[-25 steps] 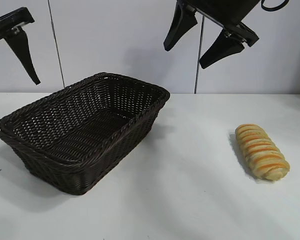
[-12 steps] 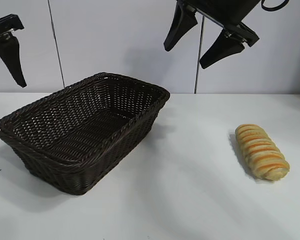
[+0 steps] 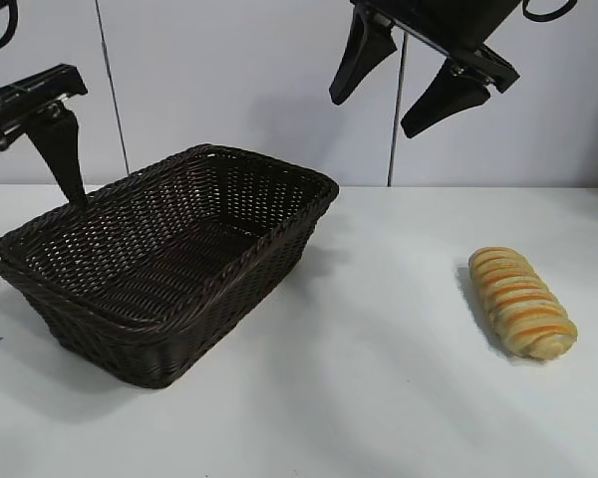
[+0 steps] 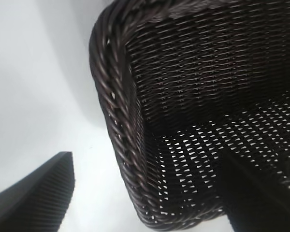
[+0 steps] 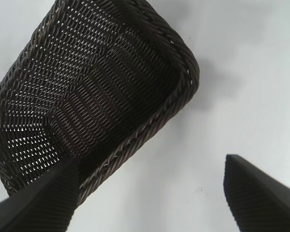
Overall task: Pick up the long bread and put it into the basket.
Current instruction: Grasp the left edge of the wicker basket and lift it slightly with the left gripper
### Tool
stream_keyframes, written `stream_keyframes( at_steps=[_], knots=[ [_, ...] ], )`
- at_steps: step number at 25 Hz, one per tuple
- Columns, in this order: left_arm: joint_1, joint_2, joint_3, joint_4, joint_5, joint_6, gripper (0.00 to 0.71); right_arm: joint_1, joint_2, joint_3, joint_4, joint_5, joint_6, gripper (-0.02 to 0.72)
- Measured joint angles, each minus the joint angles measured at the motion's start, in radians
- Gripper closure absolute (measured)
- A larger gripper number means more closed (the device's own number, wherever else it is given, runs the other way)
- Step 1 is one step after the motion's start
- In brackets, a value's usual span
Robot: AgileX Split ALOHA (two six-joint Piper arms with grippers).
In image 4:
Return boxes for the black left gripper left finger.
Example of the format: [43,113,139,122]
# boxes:
[0,151,76,232]

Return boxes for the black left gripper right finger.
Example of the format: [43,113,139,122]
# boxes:
[217,149,290,232]

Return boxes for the dark brown wicker basket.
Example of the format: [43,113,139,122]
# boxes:
[88,0,290,229]

